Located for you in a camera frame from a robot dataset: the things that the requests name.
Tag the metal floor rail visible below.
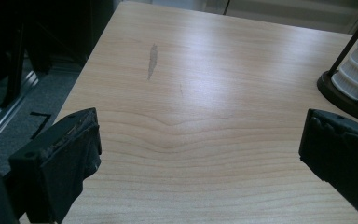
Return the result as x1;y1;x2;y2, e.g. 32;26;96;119
0;69;40;157

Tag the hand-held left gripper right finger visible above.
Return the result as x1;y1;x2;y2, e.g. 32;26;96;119
298;108;358;224

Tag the dark cup holder rack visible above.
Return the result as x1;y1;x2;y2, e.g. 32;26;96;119
316;1;358;125

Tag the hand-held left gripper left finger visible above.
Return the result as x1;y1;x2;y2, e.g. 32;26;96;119
8;107;103;224

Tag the black stand post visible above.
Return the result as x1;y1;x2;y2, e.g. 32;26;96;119
0;23;26;109

